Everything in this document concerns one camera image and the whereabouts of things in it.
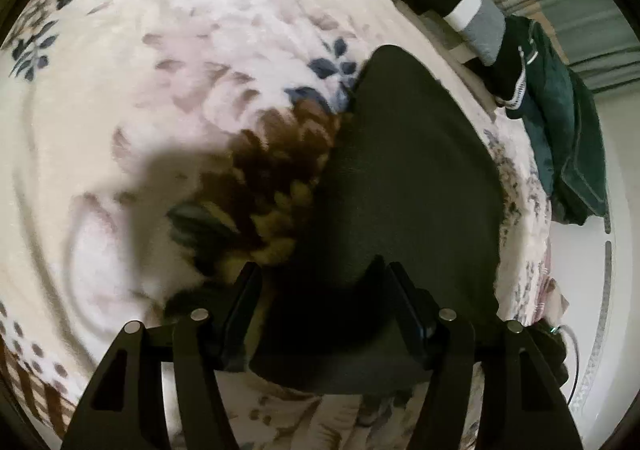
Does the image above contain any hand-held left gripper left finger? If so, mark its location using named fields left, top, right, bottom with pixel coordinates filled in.
left=60, top=261, right=263, bottom=450

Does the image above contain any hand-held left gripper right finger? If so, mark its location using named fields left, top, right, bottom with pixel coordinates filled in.
left=385, top=261, right=586, bottom=450

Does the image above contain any dark striped sweater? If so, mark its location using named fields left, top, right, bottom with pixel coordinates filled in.
left=250, top=44, right=506, bottom=393

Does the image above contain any white headboard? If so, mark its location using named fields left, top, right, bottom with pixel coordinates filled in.
left=547, top=90, right=636, bottom=411

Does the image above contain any dark green cushion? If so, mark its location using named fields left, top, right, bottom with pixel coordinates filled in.
left=550, top=75, right=609, bottom=227

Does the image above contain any floral bed sheet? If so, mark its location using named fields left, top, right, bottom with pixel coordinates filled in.
left=0, top=0, right=571, bottom=450

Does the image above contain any folded dark green blanket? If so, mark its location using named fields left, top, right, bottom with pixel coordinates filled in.
left=505, top=15, right=601, bottom=223

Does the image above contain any thin cable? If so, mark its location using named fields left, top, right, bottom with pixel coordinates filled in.
left=547, top=324, right=581, bottom=403

